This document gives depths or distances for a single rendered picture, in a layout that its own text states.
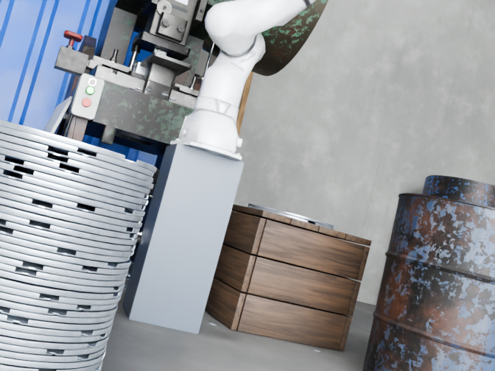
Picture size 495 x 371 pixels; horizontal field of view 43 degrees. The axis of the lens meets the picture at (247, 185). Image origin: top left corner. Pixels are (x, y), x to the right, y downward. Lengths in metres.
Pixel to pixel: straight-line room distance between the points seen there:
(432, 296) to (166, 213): 0.66
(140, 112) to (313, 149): 1.95
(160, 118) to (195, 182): 0.68
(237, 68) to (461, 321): 0.84
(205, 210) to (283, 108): 2.37
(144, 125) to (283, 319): 0.83
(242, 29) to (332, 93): 2.46
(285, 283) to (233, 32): 0.72
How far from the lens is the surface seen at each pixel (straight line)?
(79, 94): 2.06
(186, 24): 2.44
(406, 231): 1.59
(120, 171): 0.86
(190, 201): 1.56
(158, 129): 2.20
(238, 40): 1.64
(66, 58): 2.16
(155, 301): 1.58
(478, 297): 1.52
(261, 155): 3.82
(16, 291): 0.84
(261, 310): 1.81
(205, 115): 1.59
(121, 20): 2.65
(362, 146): 4.14
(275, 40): 2.39
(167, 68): 2.29
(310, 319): 1.89
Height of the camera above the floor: 0.30
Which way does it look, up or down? 3 degrees up
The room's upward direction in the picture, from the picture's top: 15 degrees clockwise
